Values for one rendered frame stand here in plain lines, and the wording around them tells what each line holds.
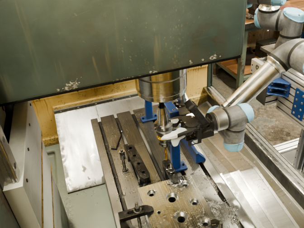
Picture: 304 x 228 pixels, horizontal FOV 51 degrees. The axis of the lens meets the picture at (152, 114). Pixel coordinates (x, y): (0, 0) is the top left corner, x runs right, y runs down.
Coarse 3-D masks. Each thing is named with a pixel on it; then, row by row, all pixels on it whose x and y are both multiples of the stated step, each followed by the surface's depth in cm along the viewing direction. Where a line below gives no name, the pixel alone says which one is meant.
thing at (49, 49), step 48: (0, 0) 63; (48, 0) 65; (96, 0) 68; (144, 0) 71; (192, 0) 74; (240, 0) 78; (0, 48) 68; (48, 48) 70; (96, 48) 74; (144, 48) 77; (192, 48) 81; (240, 48) 85; (0, 96) 73; (48, 96) 77
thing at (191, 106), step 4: (188, 100) 107; (188, 104) 106; (192, 104) 105; (188, 108) 105; (192, 108) 105; (196, 108) 105; (192, 112) 106; (196, 112) 106; (200, 112) 107; (196, 116) 108; (200, 116) 108; (200, 120) 109; (204, 120) 110; (204, 124) 111
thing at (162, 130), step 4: (156, 120) 109; (156, 124) 107; (172, 124) 106; (156, 128) 106; (160, 128) 105; (164, 128) 104; (168, 128) 105; (172, 128) 107; (156, 132) 107; (160, 132) 106; (164, 132) 106; (168, 132) 106
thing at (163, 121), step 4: (160, 108) 102; (164, 108) 102; (160, 112) 103; (164, 112) 103; (160, 116) 104; (164, 116) 103; (160, 120) 104; (164, 120) 104; (168, 120) 105; (160, 124) 105; (164, 124) 105; (168, 124) 106
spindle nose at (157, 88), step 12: (168, 72) 88; (180, 72) 90; (144, 84) 91; (156, 84) 90; (168, 84) 90; (180, 84) 92; (144, 96) 94; (156, 96) 92; (168, 96) 92; (180, 96) 95
